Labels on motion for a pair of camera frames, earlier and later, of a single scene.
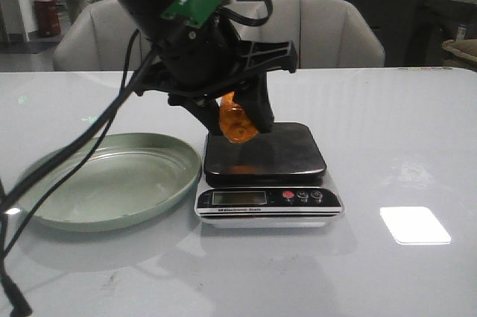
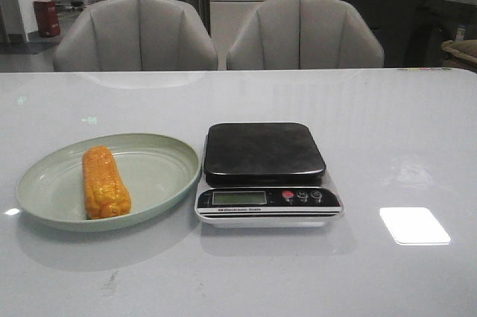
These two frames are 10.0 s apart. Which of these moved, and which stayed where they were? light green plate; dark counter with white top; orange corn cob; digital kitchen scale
Moved: orange corn cob
Stayed: light green plate; dark counter with white top; digital kitchen scale
